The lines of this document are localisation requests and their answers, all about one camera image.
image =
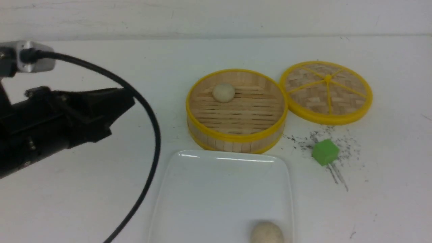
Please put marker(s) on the green cube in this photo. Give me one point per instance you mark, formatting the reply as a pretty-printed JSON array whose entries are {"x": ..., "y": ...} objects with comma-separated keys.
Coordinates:
[{"x": 325, "y": 152}]

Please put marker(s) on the steamed bun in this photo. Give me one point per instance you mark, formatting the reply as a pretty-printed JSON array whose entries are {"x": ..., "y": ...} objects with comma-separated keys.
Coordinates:
[
  {"x": 266, "y": 232},
  {"x": 224, "y": 92}
]

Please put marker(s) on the bamboo steamer basket yellow rim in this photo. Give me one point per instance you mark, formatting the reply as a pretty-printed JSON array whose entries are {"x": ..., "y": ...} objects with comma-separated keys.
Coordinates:
[{"x": 253, "y": 122}]

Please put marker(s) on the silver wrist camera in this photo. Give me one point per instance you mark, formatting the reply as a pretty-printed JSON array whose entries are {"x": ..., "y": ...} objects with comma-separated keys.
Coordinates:
[{"x": 23, "y": 57}]

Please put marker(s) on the woven bamboo steamer lid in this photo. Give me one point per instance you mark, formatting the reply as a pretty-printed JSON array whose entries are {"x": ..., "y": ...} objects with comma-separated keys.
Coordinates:
[{"x": 326, "y": 93}]

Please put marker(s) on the white rectangular plate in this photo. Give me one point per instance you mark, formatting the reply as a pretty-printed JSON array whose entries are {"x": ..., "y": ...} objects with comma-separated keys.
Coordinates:
[{"x": 219, "y": 197}]

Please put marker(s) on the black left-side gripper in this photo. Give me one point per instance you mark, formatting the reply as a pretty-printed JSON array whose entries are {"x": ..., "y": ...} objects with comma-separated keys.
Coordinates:
[{"x": 51, "y": 121}]

